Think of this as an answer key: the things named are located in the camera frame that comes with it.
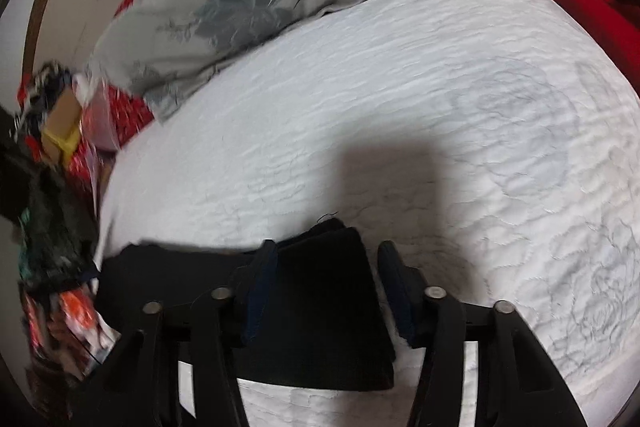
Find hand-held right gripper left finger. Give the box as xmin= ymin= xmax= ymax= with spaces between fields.
xmin=70 ymin=239 xmax=281 ymax=427

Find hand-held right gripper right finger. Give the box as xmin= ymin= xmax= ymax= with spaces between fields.
xmin=377 ymin=241 xmax=588 ymax=427

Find black pants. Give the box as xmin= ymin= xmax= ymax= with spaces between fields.
xmin=94 ymin=217 xmax=398 ymax=393

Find orange plastic packet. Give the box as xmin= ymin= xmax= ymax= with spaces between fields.
xmin=55 ymin=289 xmax=118 ymax=365

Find white quilted bed cover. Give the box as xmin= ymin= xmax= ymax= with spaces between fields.
xmin=92 ymin=0 xmax=640 ymax=427

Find dark fluffy cloth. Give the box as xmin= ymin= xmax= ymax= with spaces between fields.
xmin=17 ymin=172 xmax=101 ymax=293

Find red floral bed sheet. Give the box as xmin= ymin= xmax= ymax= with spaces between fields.
xmin=65 ymin=0 xmax=468 ymax=180

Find clear plastic bag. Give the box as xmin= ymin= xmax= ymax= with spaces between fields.
xmin=75 ymin=74 xmax=123 ymax=152

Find cardboard box with yellow tape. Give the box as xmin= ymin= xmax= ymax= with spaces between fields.
xmin=40 ymin=87 xmax=83 ymax=162

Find grey floral pillow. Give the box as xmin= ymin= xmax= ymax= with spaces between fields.
xmin=85 ymin=0 xmax=441 ymax=122

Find pile of patterned clothes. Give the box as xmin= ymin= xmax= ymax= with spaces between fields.
xmin=12 ymin=62 xmax=76 ymax=142

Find plain red cloth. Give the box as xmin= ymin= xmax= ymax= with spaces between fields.
xmin=540 ymin=0 xmax=640 ymax=72

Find brown wooden door frame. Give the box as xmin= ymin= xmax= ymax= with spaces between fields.
xmin=22 ymin=0 xmax=68 ymax=78

